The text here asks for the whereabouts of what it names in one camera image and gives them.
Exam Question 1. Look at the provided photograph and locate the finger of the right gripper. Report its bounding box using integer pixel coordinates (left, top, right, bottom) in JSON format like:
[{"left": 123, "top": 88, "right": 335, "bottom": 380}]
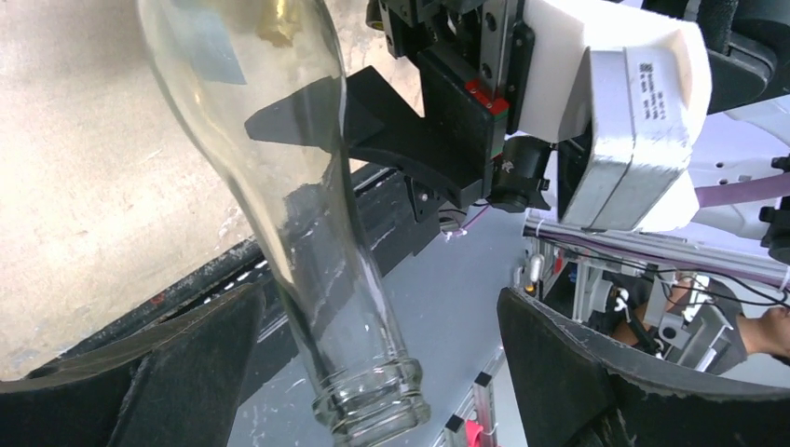
[{"left": 244, "top": 66, "right": 510, "bottom": 207}]

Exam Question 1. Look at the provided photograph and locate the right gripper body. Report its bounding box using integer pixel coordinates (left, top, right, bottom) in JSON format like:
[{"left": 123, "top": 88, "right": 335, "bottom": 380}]
[{"left": 370, "top": 1, "right": 536, "bottom": 133}]

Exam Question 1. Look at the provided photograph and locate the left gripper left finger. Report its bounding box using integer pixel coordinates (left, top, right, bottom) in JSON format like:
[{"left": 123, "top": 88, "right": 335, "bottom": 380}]
[{"left": 1, "top": 286, "right": 266, "bottom": 446}]

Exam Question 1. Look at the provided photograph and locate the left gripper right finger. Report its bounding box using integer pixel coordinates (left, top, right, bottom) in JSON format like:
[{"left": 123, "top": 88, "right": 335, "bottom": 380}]
[{"left": 497, "top": 288, "right": 789, "bottom": 446}]

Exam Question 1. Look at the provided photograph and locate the tall clear glass bottle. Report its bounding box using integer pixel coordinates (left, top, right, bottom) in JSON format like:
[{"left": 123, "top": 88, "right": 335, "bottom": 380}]
[{"left": 136, "top": 1, "right": 430, "bottom": 446}]

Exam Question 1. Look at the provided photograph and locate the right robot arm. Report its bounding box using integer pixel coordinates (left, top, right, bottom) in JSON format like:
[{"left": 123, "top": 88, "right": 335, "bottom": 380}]
[{"left": 245, "top": 1, "right": 789, "bottom": 263}]

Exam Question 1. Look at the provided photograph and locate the person in background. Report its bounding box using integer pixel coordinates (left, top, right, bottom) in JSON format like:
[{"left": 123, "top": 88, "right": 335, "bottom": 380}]
[{"left": 601, "top": 272, "right": 789, "bottom": 375}]

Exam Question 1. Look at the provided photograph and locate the aluminium frame rail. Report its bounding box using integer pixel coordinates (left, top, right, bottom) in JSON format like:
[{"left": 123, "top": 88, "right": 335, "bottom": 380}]
[{"left": 431, "top": 210, "right": 790, "bottom": 447}]

